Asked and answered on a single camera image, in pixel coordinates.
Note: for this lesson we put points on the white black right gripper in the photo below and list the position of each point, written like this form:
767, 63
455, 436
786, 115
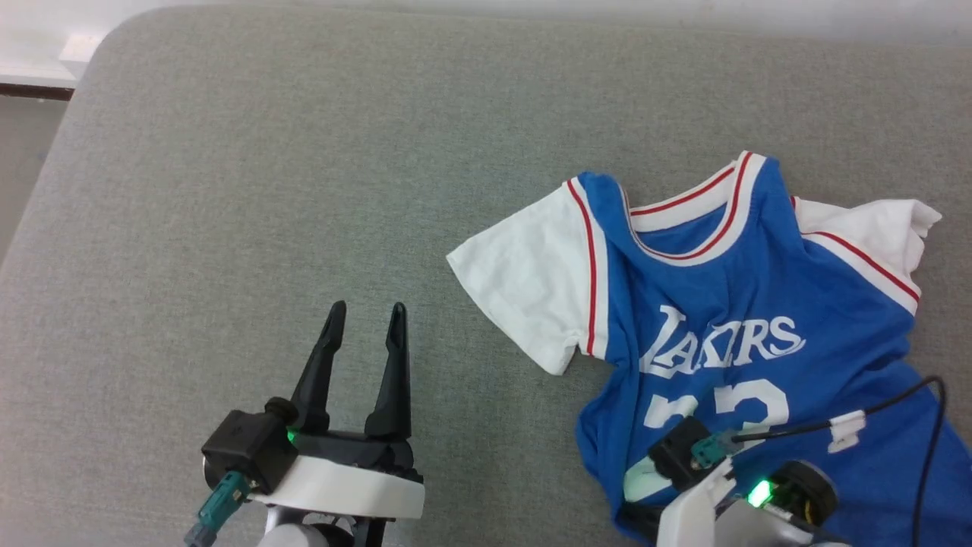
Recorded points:
691, 509

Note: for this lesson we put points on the grey fabric sofa cushion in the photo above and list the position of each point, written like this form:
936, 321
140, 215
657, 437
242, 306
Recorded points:
266, 190

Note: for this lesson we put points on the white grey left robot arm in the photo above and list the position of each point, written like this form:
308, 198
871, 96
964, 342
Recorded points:
296, 535

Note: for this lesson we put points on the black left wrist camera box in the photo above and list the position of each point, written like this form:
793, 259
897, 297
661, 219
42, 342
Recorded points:
243, 448

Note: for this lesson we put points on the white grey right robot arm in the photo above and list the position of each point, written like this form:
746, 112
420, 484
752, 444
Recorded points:
759, 532

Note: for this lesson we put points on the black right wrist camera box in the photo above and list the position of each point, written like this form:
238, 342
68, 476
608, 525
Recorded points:
680, 452

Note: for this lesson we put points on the blue white Lakers jersey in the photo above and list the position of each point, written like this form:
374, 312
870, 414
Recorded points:
721, 289

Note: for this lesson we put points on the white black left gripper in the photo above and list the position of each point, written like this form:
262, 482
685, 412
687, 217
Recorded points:
349, 482

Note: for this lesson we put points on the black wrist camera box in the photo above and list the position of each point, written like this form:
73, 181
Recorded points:
243, 448
680, 452

